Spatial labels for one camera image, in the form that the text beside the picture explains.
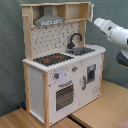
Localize grey range hood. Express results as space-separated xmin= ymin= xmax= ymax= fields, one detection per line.
xmin=35 ymin=5 xmax=64 ymax=27

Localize grey toy sink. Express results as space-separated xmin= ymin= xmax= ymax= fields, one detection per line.
xmin=65 ymin=47 xmax=95 ymax=56

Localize toy oven door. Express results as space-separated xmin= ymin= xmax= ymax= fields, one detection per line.
xmin=49 ymin=78 xmax=77 ymax=120

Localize wooden toy kitchen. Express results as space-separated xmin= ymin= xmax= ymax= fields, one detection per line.
xmin=22 ymin=2 xmax=105 ymax=127

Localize white microwave door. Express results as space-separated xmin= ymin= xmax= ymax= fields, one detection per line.
xmin=88 ymin=3 xmax=94 ymax=22

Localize blue object behind kitchen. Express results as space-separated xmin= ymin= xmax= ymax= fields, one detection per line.
xmin=21 ymin=101 xmax=26 ymax=110

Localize black toy faucet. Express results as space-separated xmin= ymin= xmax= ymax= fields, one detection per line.
xmin=67 ymin=33 xmax=83 ymax=49

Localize black stovetop red burners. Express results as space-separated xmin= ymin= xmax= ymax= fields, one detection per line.
xmin=34 ymin=53 xmax=70 ymax=66

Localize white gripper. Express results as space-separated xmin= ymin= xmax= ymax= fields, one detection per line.
xmin=94 ymin=18 xmax=118 ymax=40

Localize white fridge door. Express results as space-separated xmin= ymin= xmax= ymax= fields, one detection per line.
xmin=80 ymin=55 xmax=102 ymax=106

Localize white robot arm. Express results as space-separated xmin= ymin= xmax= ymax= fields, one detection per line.
xmin=94 ymin=18 xmax=128 ymax=67

